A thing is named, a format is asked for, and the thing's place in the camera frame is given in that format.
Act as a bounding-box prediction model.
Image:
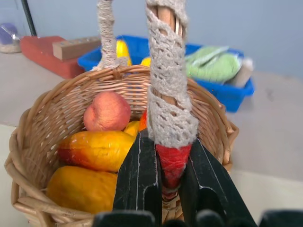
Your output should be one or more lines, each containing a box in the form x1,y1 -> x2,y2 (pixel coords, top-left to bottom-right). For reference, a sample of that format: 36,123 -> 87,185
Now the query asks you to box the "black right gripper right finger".
178,138 -> 257,227

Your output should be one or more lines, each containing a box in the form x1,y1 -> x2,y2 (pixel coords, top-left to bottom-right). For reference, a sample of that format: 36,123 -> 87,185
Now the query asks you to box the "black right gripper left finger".
112,129 -> 162,227

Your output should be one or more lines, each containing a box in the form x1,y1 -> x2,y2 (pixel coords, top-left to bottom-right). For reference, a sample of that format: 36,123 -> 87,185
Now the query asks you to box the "wicker basket with handle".
4,0 -> 240,227

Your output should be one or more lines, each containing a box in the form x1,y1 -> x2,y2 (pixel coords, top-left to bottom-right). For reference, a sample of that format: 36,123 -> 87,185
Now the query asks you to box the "yellow red mango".
57,130 -> 137,173

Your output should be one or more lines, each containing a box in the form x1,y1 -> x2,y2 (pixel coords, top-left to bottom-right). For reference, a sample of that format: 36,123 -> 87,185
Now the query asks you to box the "small yellow fruit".
123,120 -> 141,137

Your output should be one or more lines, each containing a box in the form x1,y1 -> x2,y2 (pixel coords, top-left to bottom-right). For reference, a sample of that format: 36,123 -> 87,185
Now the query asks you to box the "orange red fruit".
138,109 -> 148,132

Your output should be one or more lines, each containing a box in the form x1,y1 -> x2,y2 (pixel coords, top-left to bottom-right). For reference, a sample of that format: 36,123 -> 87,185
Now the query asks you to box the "yellow orange mango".
45,166 -> 118,215

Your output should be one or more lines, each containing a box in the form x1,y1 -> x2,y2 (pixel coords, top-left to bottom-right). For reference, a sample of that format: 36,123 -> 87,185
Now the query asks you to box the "pink peach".
83,91 -> 132,132

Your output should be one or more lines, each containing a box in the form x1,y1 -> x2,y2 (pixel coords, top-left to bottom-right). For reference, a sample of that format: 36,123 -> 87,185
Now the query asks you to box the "blue plastic bin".
77,35 -> 255,113

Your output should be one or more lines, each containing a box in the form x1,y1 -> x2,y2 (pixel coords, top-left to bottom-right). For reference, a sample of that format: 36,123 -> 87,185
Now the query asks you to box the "white beige packaged item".
228,58 -> 254,88

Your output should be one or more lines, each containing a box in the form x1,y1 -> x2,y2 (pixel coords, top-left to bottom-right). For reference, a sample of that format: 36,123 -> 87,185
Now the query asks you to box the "green packaged item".
185,45 -> 243,84

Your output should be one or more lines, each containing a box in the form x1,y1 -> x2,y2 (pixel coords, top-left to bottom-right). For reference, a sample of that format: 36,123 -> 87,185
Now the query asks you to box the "yellow fruit in bin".
116,39 -> 133,67

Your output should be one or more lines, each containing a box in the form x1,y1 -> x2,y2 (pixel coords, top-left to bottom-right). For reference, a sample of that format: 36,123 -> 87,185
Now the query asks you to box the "wooden block with holes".
52,36 -> 102,61

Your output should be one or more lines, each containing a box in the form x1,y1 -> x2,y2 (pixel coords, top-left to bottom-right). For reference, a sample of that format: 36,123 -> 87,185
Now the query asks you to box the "red box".
19,35 -> 85,79

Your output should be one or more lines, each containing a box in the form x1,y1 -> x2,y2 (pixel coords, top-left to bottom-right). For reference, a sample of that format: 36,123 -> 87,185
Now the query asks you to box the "clear jar with purple lid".
0,22 -> 22,54

